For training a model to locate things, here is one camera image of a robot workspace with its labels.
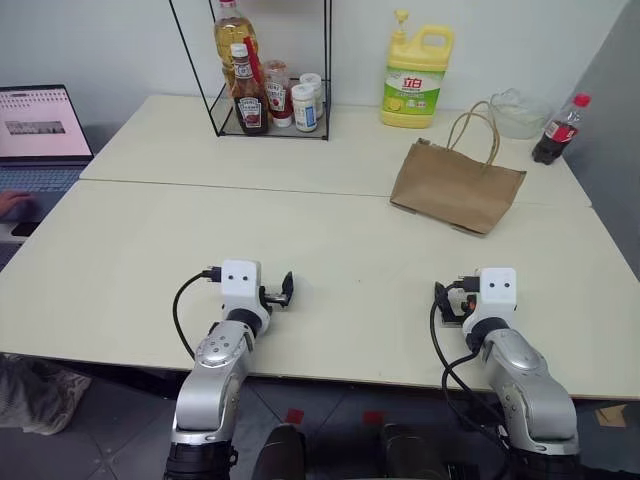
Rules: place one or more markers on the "brown cardboard piece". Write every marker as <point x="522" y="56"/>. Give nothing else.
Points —
<point x="611" y="416"/>

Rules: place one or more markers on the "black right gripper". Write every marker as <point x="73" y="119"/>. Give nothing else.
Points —
<point x="460" y="306"/>

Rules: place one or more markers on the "cooking oil bottle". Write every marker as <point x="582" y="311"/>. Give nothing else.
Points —
<point x="230" y="40"/>

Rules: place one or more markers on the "glass ketchup bottle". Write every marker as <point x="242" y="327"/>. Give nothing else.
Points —
<point x="250" y="112"/>

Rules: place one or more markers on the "grey crumpled cloth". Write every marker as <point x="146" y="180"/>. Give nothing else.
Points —
<point x="35" y="395"/>

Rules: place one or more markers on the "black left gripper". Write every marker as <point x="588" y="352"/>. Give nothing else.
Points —
<point x="271" y="298"/>

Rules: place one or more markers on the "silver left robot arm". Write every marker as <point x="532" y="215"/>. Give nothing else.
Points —
<point x="210" y="380"/>

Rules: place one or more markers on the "dark rounded shape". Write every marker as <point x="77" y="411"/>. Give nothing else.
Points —
<point x="410" y="455"/>
<point x="280" y="455"/>

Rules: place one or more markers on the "person's bare hand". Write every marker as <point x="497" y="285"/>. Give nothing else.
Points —
<point x="15" y="202"/>

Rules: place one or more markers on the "clear glass bowl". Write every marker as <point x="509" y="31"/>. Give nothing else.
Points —
<point x="520" y="117"/>

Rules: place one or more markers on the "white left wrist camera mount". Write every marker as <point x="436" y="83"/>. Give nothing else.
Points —
<point x="240" y="287"/>

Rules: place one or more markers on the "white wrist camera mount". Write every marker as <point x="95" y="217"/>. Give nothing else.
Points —
<point x="495" y="295"/>
<point x="240" y="287"/>

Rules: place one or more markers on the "white capped seasoning jar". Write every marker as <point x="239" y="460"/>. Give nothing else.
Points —
<point x="314" y="82"/>
<point x="305" y="112"/>

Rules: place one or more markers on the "yellow detergent bottle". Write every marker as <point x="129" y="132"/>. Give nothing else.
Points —
<point x="412" y="95"/>

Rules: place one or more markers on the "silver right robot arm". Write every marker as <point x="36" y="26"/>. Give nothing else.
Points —
<point x="525" y="385"/>

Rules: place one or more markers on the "grey laptop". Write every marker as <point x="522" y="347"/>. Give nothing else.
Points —
<point x="40" y="125"/>

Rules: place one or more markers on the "brown paper bag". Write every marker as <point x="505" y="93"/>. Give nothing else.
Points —
<point x="450" y="185"/>

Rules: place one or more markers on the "cola bottle red cap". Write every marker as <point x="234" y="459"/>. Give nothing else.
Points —
<point x="557" y="132"/>

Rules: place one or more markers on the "red squeeze ketchup bottle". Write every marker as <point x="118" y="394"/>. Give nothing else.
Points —
<point x="280" y="100"/>

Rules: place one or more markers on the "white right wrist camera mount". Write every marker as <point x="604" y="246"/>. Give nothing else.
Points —
<point x="495" y="295"/>

